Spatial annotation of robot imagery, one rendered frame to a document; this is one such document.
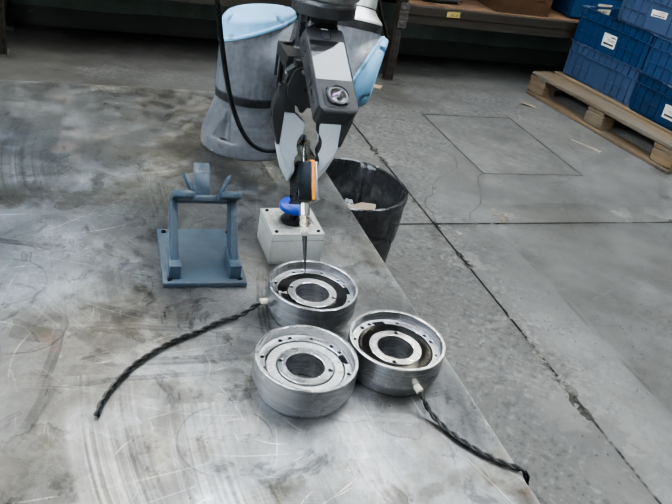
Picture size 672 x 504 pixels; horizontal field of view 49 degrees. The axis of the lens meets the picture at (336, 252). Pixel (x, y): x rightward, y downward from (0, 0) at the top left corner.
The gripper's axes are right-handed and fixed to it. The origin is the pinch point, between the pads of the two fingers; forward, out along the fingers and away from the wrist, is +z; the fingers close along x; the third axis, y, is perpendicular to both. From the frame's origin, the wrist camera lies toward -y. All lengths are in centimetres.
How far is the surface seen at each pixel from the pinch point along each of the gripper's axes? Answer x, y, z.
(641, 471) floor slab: -110, 26, 93
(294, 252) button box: -0.6, 0.4, 11.4
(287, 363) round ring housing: 5.0, -21.6, 11.1
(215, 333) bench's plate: 11.2, -13.6, 13.2
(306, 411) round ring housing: 4.4, -28.1, 11.6
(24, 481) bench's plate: 29.0, -32.4, 13.3
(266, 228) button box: 2.8, 3.2, 9.5
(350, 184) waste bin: -50, 115, 58
